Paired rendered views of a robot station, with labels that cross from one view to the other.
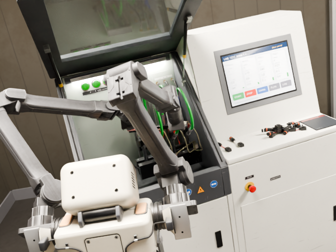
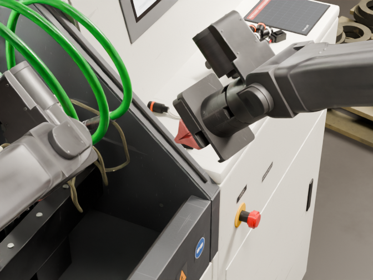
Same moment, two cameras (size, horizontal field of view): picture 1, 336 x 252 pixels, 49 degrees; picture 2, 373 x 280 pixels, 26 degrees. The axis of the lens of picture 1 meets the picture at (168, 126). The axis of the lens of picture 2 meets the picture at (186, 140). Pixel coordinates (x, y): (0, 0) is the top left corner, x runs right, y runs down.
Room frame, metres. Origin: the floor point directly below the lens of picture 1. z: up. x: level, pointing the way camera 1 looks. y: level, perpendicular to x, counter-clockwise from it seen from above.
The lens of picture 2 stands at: (0.97, 0.63, 1.89)
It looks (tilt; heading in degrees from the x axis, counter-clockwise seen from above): 37 degrees down; 309
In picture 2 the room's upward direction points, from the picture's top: straight up
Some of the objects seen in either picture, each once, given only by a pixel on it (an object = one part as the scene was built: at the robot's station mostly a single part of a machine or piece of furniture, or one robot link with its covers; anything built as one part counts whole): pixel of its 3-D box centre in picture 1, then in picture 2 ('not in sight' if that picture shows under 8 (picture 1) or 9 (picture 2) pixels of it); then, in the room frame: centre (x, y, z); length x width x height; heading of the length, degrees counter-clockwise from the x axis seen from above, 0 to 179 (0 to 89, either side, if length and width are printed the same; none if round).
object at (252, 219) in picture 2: (251, 188); (248, 218); (1.62, -0.36, 0.80); 0.05 x 0.04 x 0.05; 103
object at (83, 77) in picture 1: (119, 69); not in sight; (2.04, 0.21, 1.43); 0.54 x 0.03 x 0.02; 103
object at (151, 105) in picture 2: (236, 141); (177, 111); (1.79, -0.34, 0.99); 0.12 x 0.02 x 0.02; 17
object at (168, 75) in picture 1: (167, 97); not in sight; (2.10, -0.03, 1.20); 0.13 x 0.03 x 0.31; 103
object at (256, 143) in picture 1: (278, 136); (240, 70); (1.80, -0.57, 0.96); 0.70 x 0.22 x 0.03; 103
